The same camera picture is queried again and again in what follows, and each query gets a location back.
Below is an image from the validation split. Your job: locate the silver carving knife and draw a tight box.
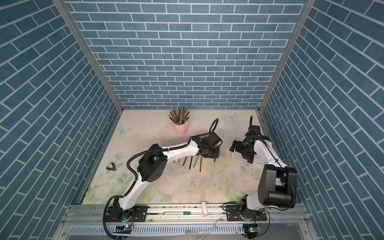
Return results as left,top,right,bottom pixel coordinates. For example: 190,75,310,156
193,155,199,167

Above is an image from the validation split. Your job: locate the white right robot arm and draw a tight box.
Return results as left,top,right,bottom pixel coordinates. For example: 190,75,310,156
230,135,298,211

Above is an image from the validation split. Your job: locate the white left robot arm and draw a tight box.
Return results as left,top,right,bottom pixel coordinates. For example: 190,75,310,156
115,132,223,211

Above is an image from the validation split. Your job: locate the dark green carving knife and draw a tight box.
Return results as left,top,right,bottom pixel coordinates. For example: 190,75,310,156
189,156,193,170

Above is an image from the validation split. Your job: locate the pink cup of coloured pencils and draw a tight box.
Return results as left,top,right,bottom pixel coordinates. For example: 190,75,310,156
168,107,190,135

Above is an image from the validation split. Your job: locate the black binder clip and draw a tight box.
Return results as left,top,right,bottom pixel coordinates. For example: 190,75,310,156
106,163,117,172

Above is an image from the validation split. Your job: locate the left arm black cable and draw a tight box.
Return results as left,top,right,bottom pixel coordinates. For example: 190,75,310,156
102,117,220,240

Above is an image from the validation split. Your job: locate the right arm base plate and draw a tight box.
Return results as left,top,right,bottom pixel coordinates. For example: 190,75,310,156
222,204,267,222

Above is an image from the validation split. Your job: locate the beige eraser on rail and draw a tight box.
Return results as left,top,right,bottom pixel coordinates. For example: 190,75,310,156
201,202,209,217

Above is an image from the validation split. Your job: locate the green marker on rail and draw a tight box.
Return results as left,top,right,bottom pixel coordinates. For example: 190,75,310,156
163,211,191,216

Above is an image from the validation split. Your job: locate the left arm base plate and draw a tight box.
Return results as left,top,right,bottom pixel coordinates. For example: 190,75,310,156
105,206,149,223

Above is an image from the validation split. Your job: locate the aluminium front rail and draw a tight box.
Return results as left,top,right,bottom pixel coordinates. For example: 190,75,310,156
54,204,317,240

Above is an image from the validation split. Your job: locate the aluminium corner frame post right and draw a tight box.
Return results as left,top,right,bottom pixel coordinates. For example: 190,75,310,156
259,0,316,112

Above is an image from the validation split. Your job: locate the aluminium corner frame post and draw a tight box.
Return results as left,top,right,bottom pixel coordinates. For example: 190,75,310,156
52,0,123,114
259,0,316,112

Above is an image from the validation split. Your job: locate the aluminium corner frame post left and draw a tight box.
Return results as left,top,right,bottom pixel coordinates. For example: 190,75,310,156
52,0,123,114

